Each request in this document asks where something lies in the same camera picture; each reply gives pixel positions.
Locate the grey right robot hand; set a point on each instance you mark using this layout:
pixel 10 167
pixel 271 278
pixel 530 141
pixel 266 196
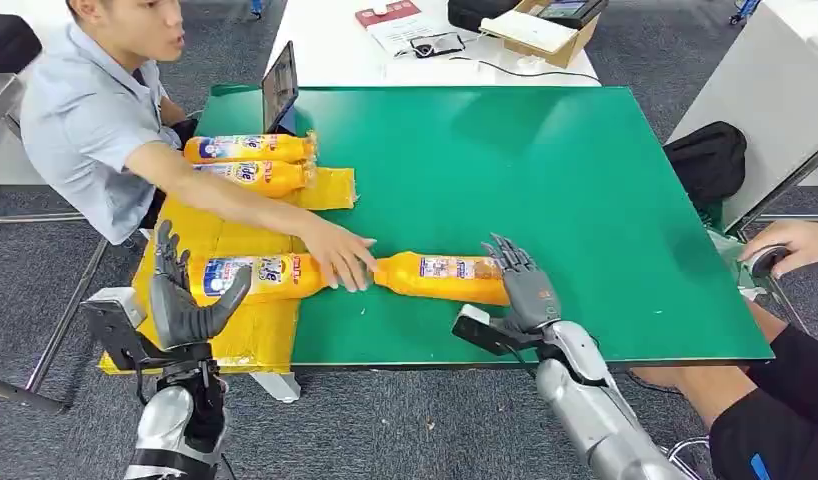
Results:
pixel 528 295

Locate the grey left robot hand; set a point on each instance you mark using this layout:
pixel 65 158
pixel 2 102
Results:
pixel 177 311

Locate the orange drink bottle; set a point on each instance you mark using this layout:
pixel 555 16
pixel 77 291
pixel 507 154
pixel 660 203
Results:
pixel 409 278
pixel 283 278
pixel 276 179
pixel 290 149

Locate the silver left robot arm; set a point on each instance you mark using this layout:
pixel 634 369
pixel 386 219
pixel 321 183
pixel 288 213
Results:
pixel 164 424

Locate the yellow sheet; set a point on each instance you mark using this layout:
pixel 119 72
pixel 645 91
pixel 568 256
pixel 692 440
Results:
pixel 263 331

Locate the metal table leg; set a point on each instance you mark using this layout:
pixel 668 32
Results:
pixel 68 314

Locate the green table mat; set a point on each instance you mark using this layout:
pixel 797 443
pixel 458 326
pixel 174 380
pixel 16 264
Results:
pixel 581 199

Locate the white table foot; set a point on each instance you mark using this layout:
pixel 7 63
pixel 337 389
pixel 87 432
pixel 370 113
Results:
pixel 280 387

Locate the metal floor bar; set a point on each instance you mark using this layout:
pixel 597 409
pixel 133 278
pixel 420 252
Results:
pixel 25 395

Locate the seated person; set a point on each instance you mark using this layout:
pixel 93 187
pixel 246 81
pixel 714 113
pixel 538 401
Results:
pixel 84 132

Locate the clear plastic bag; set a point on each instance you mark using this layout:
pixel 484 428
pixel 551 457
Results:
pixel 730 258

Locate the black backpack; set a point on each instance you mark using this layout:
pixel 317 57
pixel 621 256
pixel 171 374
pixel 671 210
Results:
pixel 706 162

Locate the chrome chair base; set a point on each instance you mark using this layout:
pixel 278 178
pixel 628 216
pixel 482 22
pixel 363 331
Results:
pixel 687 450

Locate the black handheld device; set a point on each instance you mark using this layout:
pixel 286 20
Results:
pixel 763 262

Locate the black tablet on stand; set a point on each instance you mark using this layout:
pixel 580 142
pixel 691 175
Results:
pixel 280 89

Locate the cardboard box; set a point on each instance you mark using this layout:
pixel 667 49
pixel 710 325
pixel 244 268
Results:
pixel 548 41

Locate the black framed glasses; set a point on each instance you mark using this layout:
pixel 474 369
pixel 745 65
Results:
pixel 437 45

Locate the person in black shorts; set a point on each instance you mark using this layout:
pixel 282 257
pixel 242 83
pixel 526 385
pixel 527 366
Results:
pixel 760 430

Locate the black bag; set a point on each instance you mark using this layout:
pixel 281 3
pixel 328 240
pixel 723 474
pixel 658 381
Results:
pixel 478 13

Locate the black device with screen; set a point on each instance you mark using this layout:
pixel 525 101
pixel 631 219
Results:
pixel 568 10

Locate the white paper sheet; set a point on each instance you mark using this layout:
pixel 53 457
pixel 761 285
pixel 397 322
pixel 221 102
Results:
pixel 399 32

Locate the white side table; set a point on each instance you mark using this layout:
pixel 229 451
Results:
pixel 767 99

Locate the red and white booklet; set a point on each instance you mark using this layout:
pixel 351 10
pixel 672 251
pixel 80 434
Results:
pixel 386 13

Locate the black chair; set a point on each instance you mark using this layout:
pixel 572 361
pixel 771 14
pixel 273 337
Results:
pixel 8 40

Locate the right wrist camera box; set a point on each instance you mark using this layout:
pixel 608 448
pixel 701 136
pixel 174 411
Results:
pixel 482 331

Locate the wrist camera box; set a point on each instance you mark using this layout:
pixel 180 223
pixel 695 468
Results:
pixel 117 324
pixel 482 331

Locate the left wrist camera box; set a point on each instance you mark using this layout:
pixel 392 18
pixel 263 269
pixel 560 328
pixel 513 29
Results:
pixel 117 324

